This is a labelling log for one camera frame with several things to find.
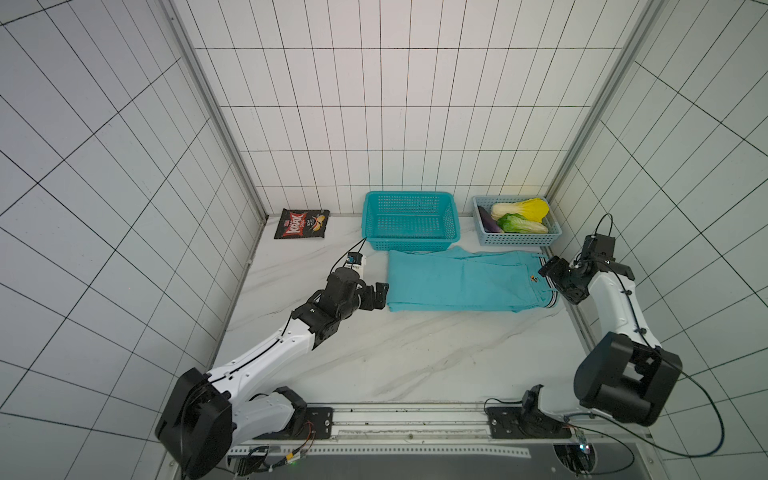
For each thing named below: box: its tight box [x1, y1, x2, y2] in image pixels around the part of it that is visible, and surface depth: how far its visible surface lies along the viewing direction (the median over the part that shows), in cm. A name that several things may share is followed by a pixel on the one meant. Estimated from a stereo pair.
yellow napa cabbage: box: [491, 198, 550, 231], surface depth 112 cm
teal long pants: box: [386, 246, 559, 313], surface depth 99 cm
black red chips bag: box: [274, 208, 330, 239], surface depth 120 cm
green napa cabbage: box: [497, 213, 549, 234], surface depth 109 cm
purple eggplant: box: [477, 205, 502, 233], surface depth 116 cm
